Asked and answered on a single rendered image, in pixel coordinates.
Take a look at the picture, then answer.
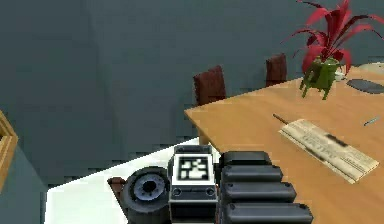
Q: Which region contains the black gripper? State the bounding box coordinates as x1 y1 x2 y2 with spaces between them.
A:
120 166 172 224

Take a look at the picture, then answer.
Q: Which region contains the dark red chair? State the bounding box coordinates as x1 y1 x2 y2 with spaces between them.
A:
107 176 127 201
265 53 288 88
193 65 228 107

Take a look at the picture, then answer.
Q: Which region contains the red plant in green pot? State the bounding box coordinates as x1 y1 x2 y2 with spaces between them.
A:
281 0 384 101

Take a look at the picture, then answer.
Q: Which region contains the grey knife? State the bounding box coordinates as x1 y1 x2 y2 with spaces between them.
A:
363 115 382 127

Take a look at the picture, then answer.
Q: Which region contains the wooden shelf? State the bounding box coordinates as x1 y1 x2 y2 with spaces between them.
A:
0 110 19 194

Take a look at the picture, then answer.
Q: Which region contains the brown pencil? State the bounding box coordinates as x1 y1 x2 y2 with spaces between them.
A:
272 113 290 124

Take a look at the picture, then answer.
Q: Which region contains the wooden dining table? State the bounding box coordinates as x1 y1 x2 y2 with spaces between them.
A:
184 65 384 224

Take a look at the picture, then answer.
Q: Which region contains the folded newspaper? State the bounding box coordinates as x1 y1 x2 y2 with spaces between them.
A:
278 118 380 185

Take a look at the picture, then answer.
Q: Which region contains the white cup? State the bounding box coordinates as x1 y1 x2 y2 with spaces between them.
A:
333 65 348 82

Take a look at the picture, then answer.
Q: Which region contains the dark grey plate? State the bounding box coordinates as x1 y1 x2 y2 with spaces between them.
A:
345 78 384 95

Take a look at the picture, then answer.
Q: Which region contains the pale round dish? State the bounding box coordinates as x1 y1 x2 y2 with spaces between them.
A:
358 62 384 76

